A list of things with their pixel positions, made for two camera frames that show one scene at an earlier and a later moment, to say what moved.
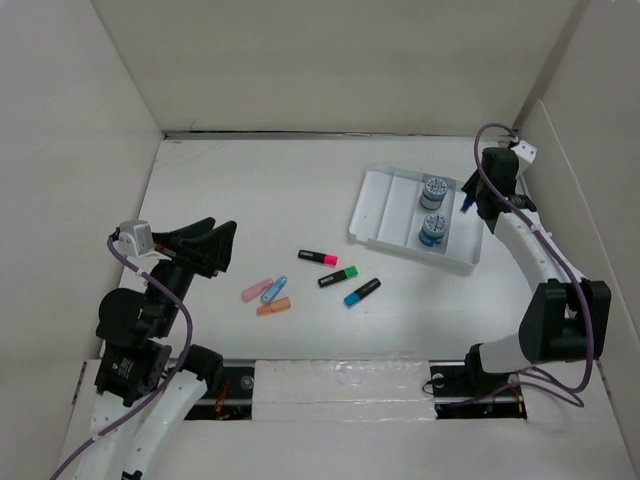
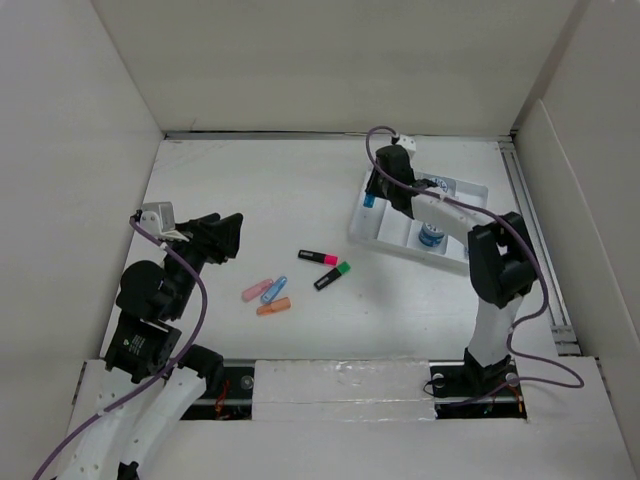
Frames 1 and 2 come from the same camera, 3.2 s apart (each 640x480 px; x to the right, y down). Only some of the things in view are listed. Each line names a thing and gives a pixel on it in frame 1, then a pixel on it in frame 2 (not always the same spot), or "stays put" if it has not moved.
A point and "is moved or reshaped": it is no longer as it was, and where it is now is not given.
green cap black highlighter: [346, 273] is moved or reshaped
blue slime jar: [433, 230] stays put
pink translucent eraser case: [256, 290] stays put
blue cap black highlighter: [353, 298] to [369, 201]
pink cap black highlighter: [318, 257] stays put
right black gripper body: [473, 188] to [379, 185]
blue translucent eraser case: [274, 290] stays put
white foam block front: [343, 390] stays put
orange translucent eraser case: [275, 306] stays put
